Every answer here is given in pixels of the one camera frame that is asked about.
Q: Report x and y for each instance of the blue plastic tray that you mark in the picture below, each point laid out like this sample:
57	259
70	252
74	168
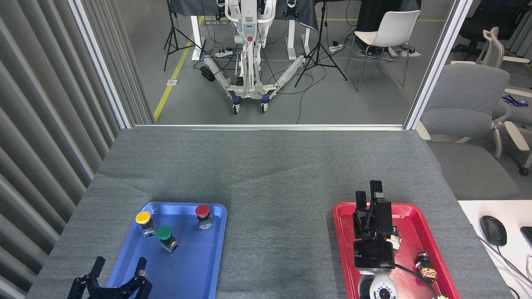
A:
187	270

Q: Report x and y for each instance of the yellow push button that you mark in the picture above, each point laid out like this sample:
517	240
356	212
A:
143	217

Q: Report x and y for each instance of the white stand on wheels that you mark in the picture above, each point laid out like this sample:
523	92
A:
249	41

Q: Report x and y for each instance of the white desk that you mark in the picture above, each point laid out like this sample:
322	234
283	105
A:
474	216

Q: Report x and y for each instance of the black office chair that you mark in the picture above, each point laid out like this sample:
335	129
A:
478	25

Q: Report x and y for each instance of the small green object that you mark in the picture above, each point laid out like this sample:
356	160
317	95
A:
442	297

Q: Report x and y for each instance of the white table leg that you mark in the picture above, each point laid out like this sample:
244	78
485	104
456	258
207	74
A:
292	39
196	37

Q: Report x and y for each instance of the black keyboard corner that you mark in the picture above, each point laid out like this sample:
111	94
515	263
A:
528	236

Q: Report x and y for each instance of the green push button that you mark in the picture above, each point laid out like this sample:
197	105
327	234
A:
165	233

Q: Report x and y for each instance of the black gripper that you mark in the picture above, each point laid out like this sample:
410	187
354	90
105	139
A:
104	294
373	254

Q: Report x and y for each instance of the white office chair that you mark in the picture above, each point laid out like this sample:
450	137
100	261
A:
494	47

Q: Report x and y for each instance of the black tripod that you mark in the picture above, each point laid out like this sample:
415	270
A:
173	39
319	50

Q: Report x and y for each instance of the black switch with white base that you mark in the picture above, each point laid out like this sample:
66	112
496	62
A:
396	241

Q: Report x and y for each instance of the grey office chair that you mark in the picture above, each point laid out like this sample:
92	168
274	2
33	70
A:
469	95

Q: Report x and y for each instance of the white chair with metal legs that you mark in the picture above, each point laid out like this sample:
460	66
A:
392	29

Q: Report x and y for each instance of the black box on floor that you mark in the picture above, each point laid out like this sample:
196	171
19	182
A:
207	74

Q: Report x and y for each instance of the red push button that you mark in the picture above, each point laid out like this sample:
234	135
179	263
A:
202	210

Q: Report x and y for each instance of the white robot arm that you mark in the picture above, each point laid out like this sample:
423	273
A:
380	288

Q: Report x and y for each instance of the black switch with orange base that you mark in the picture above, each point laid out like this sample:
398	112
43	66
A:
426	268

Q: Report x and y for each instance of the white power strip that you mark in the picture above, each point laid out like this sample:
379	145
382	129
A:
336	47
223	53
409	52

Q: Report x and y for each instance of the black computer mouse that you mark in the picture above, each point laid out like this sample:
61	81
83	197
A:
493	230

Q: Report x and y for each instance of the silver rail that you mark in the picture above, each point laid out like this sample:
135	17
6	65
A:
270	126

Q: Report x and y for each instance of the grey floor plate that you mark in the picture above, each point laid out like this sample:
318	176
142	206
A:
173	82

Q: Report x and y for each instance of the silver post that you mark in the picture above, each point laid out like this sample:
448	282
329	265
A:
99	62
436	62

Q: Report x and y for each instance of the black table cloth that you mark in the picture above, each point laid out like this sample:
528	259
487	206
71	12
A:
307	14

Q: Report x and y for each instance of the red plastic tray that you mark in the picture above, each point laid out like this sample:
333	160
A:
345	249

